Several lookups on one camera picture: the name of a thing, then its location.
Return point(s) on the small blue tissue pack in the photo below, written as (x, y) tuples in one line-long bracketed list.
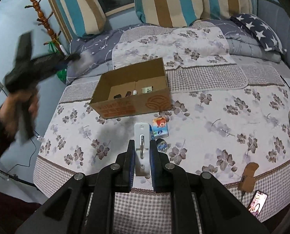
[(160, 128)]

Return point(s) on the star pattern dark pillow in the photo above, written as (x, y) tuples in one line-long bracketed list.
[(260, 30)]

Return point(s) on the striped curtain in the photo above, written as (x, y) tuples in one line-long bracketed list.
[(78, 18), (183, 13)]

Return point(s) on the right striped curtain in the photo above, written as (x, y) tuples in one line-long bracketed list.
[(183, 13)]

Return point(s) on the black rectangular device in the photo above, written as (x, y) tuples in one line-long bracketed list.
[(117, 96)]

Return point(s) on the left striped curtain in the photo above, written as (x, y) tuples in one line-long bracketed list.
[(78, 18)]

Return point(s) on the grey constellation duvet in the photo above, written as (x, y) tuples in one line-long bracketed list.
[(100, 48)]

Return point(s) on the wooden coat rack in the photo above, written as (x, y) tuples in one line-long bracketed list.
[(44, 21)]

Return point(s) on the green white packet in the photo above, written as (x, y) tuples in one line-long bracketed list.
[(147, 89)]

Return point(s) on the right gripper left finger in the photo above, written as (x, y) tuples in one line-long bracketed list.
[(85, 203)]

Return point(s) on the green shopping bag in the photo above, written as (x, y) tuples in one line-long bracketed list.
[(61, 74)]

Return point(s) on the smartphone with lit screen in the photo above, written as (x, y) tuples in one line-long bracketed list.
[(257, 202)]

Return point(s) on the white nail clipper card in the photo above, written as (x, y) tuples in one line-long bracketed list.
[(142, 138)]

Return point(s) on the floral quilted bedspread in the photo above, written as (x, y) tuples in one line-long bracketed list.
[(226, 112)]

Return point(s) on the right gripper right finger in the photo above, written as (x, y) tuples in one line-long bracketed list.
[(199, 203)]

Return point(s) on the grey padded headboard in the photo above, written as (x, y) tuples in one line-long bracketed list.
[(276, 17)]

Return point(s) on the person left hand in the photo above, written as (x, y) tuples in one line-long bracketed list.
[(9, 112)]

